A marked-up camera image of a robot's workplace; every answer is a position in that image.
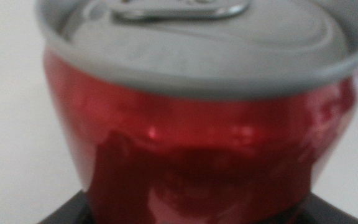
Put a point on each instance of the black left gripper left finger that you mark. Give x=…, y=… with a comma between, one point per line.
x=76, y=211

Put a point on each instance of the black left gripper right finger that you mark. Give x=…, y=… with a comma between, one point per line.
x=325, y=214

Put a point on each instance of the red cola can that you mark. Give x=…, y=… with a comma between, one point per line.
x=197, y=124

